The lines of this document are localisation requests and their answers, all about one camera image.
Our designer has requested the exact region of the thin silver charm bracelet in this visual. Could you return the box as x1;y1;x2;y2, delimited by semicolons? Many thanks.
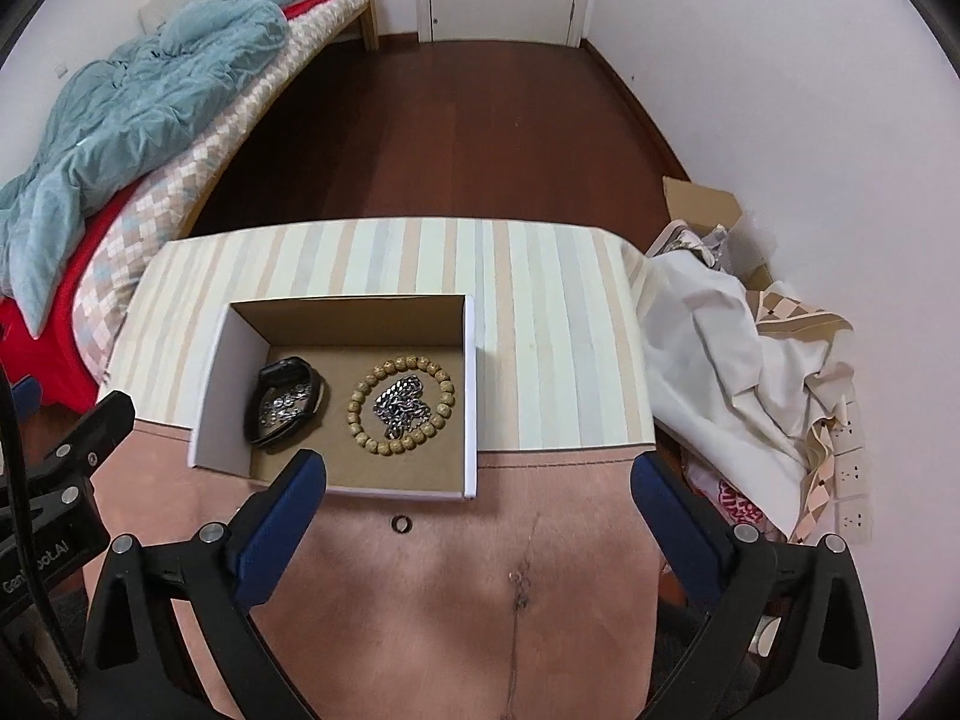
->
257;380;313;430

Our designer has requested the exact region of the black wristband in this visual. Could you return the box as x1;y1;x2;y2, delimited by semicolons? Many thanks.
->
242;356;325;449

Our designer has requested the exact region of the long thin silver necklace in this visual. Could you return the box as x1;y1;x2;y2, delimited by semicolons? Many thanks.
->
501;512;544;720

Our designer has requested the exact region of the chunky silver chain bracelet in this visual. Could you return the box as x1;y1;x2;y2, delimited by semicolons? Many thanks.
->
371;374;435;441

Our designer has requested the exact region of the wooden bead bracelet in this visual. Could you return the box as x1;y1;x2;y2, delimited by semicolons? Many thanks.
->
344;356;458;457

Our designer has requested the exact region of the red bed sheet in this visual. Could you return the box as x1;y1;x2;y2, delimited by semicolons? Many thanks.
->
2;0;371;411

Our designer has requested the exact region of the red patterned bag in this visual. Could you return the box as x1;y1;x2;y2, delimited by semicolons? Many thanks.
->
683;458;768;533

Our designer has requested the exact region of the white power strip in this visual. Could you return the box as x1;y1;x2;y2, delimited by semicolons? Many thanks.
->
830;394;874;544

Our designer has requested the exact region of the checkered mattress cover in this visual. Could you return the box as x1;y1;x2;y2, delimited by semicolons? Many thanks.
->
68;0;376;385

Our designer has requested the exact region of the white crumpled cloth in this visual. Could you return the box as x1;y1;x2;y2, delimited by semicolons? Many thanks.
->
641;250;832;536

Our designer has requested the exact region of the teal quilted duvet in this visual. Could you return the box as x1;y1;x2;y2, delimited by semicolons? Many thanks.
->
2;0;288;335

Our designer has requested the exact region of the beige patterned fabric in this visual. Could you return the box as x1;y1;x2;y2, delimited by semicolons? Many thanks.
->
747;288;853;543

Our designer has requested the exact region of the white cardboard box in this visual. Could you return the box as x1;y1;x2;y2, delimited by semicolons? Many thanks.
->
187;294;478;500

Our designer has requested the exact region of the brown cardboard box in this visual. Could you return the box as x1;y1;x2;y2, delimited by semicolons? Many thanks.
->
662;177;776;289

